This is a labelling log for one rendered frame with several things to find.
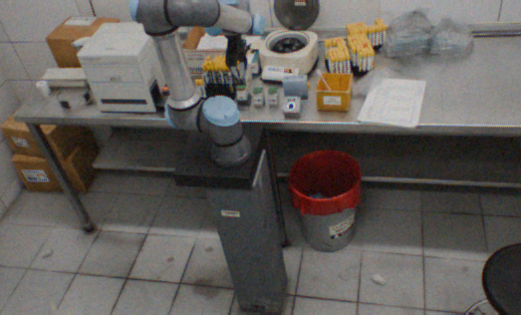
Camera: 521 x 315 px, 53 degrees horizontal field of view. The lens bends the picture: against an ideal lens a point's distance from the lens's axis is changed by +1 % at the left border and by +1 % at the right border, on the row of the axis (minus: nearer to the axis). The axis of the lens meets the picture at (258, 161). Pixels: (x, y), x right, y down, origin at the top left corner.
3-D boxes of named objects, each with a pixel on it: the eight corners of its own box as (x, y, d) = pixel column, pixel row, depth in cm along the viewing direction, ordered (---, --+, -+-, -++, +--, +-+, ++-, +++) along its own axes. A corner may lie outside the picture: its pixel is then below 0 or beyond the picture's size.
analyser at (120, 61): (100, 112, 235) (75, 54, 215) (123, 78, 254) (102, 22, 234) (162, 113, 227) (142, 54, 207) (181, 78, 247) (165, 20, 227)
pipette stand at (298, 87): (284, 103, 221) (282, 83, 214) (285, 93, 226) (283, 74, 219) (308, 101, 219) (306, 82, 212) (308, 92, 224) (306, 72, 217)
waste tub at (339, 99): (316, 111, 213) (315, 91, 207) (321, 92, 223) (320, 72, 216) (349, 112, 210) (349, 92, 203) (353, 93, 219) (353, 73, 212)
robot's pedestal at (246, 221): (281, 315, 244) (254, 185, 186) (240, 310, 249) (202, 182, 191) (287, 279, 258) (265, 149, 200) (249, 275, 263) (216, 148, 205)
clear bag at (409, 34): (384, 60, 234) (385, 23, 222) (374, 41, 247) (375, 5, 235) (440, 51, 233) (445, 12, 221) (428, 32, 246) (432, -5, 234)
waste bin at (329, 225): (286, 255, 269) (277, 196, 240) (297, 203, 295) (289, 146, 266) (361, 262, 260) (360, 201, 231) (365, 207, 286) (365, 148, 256)
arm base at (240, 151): (250, 165, 185) (245, 147, 178) (209, 168, 187) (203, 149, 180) (253, 137, 195) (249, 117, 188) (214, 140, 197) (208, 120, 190)
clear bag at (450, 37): (421, 53, 234) (423, 25, 225) (432, 34, 244) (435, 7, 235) (468, 60, 225) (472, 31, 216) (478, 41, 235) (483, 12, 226)
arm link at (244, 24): (202, -17, 142) (268, 10, 187) (168, -19, 146) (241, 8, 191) (199, 27, 144) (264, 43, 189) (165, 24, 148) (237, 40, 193)
